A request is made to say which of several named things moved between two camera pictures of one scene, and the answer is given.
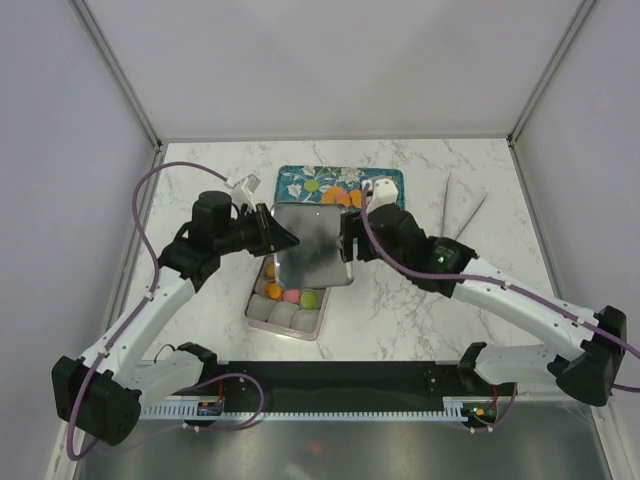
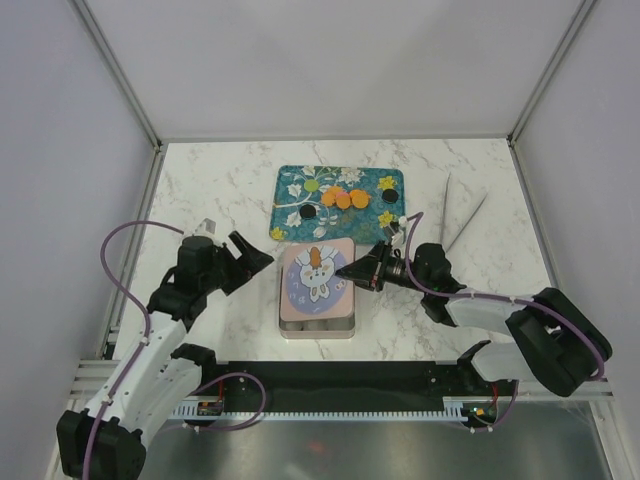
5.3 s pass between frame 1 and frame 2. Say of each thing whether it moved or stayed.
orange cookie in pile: stayed
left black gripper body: moved
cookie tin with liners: moved
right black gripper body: moved
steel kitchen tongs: stayed
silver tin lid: moved
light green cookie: stayed
